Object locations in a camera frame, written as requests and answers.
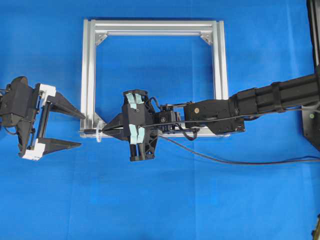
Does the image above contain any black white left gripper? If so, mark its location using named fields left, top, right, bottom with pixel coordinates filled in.
left=0, top=76, right=86, bottom=161

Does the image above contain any black taped right gripper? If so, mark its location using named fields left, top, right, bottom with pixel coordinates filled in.
left=102, top=89, right=158, bottom=162

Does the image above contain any black wire with plug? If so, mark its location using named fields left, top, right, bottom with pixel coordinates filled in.
left=78, top=104, right=320, bottom=165

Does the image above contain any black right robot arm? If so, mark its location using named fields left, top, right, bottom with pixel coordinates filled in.
left=99, top=73, right=320, bottom=162

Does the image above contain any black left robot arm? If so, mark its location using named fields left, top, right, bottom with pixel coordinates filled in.
left=0, top=76, right=85, bottom=161

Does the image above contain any yellow black object bottom right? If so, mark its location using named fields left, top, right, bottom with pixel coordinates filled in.
left=311, top=214, right=320, bottom=240

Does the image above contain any white string loop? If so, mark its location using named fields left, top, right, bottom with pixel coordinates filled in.
left=95, top=120, right=104, bottom=143

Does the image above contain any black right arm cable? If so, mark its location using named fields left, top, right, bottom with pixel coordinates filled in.
left=147, top=96, right=201, bottom=141

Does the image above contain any square aluminium extrusion frame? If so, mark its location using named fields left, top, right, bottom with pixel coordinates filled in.
left=79, top=19, right=229, bottom=138

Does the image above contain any black vertical rail right edge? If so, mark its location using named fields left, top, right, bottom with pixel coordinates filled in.
left=306, top=0, right=320, bottom=76

